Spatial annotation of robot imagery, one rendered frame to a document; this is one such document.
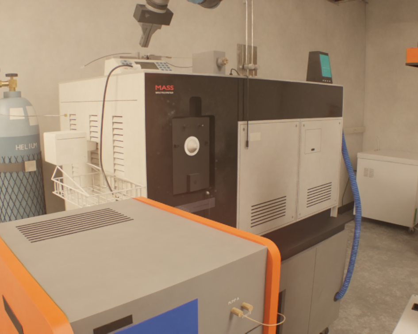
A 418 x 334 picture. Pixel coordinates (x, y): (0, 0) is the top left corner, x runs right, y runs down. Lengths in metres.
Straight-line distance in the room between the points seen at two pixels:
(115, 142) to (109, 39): 1.19
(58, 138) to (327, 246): 1.33
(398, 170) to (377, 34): 1.78
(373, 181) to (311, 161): 2.58
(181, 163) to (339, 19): 3.51
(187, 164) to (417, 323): 0.89
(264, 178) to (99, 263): 1.06
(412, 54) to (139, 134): 0.83
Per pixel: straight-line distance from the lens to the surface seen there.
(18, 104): 1.78
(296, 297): 1.82
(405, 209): 4.24
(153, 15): 1.37
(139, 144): 1.14
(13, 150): 1.76
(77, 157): 1.34
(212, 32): 2.88
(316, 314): 2.07
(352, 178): 2.05
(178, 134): 1.19
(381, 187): 4.30
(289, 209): 1.70
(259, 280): 0.61
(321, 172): 1.88
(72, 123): 1.59
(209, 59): 1.67
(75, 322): 0.43
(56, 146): 1.31
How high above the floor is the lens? 1.35
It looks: 10 degrees down
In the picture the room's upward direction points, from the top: straight up
